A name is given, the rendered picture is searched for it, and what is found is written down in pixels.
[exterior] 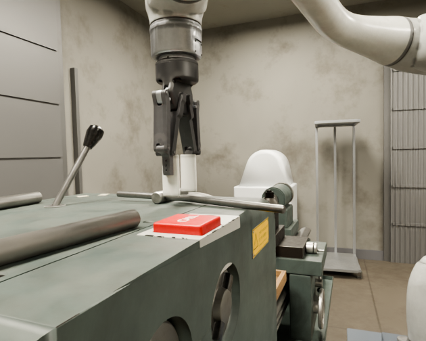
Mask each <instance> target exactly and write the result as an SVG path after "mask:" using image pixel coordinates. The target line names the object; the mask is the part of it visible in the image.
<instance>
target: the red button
mask: <svg viewBox="0 0 426 341"><path fill-rule="evenodd" d="M220 225H221V222H220V216H212V215H198V214H176V215H174V216H171V217H168V218H166V219H162V220H161V221H157V222H155V223H154V224H153V232H154V233H172V234H182V235H199V236H203V235H205V234H206V233H208V232H209V231H211V230H213V229H215V228H217V227H218V226H220Z"/></svg>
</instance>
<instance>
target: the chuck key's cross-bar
mask: <svg viewBox="0 0 426 341"><path fill-rule="evenodd" d="M152 194H153V193H148V192H135V191H117V193H116V195H117V196H118V197H123V198H143V199H151V195H152ZM166 200H174V201H184V202H195V203H200V204H211V205H217V206H227V207H233V208H244V209H250V210H260V211H266V212H276V213H282V214H284V213H285V211H286V207H285V206H284V205H278V204H266V203H259V202H247V201H241V200H228V199H222V198H209V197H203V196H190V195H183V194H180V196H179V197H172V196H166Z"/></svg>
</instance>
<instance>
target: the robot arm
mask: <svg viewBox="0 0 426 341"><path fill-rule="evenodd" d="M292 2H293V3H294V4H295V6H296V7H297V8H298V9H299V10H300V11H301V13H302V14H303V15H304V17H305V18H306V19H307V20H308V21H309V23H310V24H311V25H312V26H313V27H314V29H315V30H316V31H317V32H318V33H319V34H320V35H321V36H322V37H324V38H325V39H326V40H328V41H330V42H332V43H334V44H336V45H338V46H340V47H343V48H344V49H347V50H349V51H352V52H354V53H357V54H359V55H361V56H364V57H366V58H368V59H370V60H372V61H374V62H376V63H378V64H381V65H383V66H387V67H389V68H392V69H394V70H397V71H401V72H407V73H411V74H420V75H426V14H423V15H420V16H419V17H418V18H408V17H402V16H363V15H358V14H353V13H352V12H349V11H348V10H347V9H346V8H345V7H344V6H343V5H342V4H341V3H340V1H339V0H292ZM207 4H208V0H145V8H146V11H147V15H148V17H149V25H150V29H149V33H150V41H151V58H152V59H153V60H154V61H156V82H157V84H159V85H162V90H157V91H152V92H151V95H152V99H153V150H154V152H155V153H156V156H161V157H162V182H163V196H172V197H179V196H180V173H179V155H175V154H176V144H177V137H178V131H179V133H180V137H181V144H182V149H183V155H181V191H182V192H196V191H197V172H196V155H200V154H201V140H200V127H199V100H195V101H194V100H193V94H192V90H191V87H192V86H193V85H196V84H197V83H198V82H199V66H198V63H197V62H198V61H200V60H201V58H202V18H203V14H204V12H205V11H206V8H207ZM406 322H407V329H408V337H406V336H398V337H397V341H426V256H424V257H423V258H422V259H421V260H420V261H419V262H417V263H416V265H415V266H414V268H413V270H412V272H411V274H410V277H409V280H408V286H407V293H406Z"/></svg>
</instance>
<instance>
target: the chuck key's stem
mask: <svg viewBox="0 0 426 341"><path fill-rule="evenodd" d="M180 194H183V195H188V194H189V192H182V191H181V188H180ZM151 199H152V202H153V203H155V204H160V203H163V202H167V201H170V200H166V196H163V190H162V191H156V192H154V193H153V194H152V195H151Z"/></svg>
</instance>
